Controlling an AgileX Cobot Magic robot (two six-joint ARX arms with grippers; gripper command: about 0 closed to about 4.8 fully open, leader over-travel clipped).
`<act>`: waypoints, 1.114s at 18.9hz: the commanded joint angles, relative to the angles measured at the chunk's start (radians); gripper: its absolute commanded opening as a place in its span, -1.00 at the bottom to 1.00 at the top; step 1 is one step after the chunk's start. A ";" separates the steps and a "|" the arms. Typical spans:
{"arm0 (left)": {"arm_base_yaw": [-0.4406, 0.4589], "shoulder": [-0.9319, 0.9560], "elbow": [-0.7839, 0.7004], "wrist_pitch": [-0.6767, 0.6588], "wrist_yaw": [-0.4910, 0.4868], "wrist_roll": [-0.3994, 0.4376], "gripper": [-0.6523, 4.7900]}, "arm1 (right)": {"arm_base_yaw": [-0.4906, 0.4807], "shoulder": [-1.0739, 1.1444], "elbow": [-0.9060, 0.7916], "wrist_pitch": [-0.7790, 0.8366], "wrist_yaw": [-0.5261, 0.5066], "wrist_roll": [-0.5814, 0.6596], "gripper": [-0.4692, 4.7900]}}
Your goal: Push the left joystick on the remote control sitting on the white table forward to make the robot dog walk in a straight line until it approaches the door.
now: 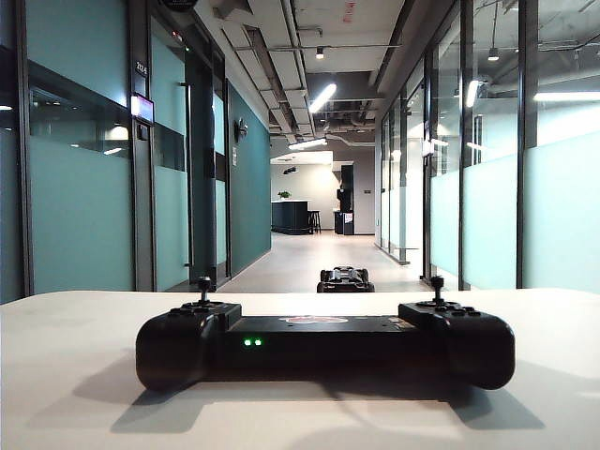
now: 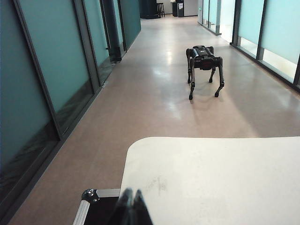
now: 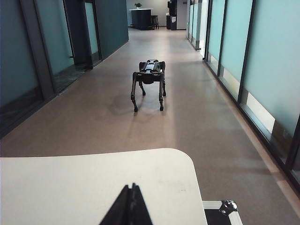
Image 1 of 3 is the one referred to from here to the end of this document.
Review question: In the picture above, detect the dark blue kitchen counter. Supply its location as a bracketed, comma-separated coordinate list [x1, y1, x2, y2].
[270, 200, 313, 235]

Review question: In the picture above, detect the purple door display panel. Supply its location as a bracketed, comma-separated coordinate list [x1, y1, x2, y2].
[129, 93, 157, 125]

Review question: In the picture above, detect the long vertical door handle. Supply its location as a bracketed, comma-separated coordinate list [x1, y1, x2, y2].
[179, 82, 195, 269]

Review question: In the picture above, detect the long linear ceiling light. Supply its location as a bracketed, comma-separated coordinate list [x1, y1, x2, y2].
[288, 137, 329, 152]
[307, 82, 338, 114]

